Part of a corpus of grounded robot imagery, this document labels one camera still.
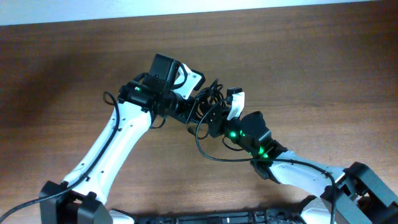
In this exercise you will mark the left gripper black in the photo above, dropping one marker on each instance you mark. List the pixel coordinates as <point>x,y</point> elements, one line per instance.
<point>190,106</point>

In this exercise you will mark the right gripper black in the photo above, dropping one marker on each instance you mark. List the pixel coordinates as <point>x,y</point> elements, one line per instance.
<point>217,121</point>

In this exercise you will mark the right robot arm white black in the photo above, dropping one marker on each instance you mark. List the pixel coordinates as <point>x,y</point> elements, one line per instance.
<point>355,194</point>

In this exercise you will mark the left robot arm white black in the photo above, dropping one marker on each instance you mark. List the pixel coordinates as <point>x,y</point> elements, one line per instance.
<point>163,91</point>

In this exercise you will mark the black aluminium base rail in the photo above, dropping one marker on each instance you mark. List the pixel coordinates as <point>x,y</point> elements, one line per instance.
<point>268,216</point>

